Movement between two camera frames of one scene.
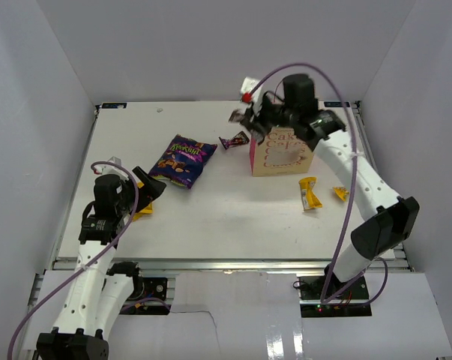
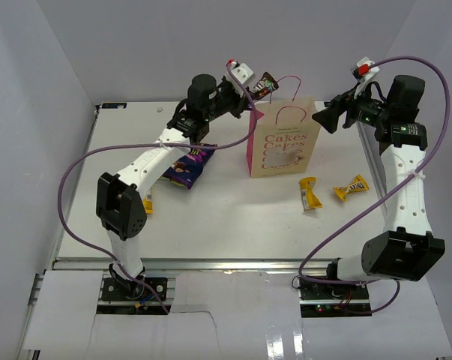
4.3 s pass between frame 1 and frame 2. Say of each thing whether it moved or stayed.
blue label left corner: stayed
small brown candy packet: moved
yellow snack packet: stayed
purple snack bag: stayed
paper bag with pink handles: stayed
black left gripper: moved
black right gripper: moved
